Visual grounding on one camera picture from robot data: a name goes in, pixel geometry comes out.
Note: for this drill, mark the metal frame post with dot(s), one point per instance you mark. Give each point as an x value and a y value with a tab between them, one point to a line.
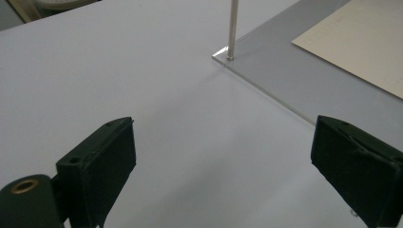
232	28

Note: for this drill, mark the white round object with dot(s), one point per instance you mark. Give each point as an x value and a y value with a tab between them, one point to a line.
63	3

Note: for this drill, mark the white board sheet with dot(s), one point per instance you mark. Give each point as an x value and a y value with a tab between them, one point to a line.
177	107

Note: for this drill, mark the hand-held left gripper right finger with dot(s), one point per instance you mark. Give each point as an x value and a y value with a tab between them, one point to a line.
358	167

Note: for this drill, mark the clear acrylic picture frame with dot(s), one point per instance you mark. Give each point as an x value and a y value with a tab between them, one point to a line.
285	72

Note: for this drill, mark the wooden furniture leg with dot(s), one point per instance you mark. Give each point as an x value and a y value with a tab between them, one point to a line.
23	11

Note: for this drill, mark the landscape painting print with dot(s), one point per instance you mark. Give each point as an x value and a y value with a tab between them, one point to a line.
358	41

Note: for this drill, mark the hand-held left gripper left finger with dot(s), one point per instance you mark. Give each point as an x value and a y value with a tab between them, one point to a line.
98	164

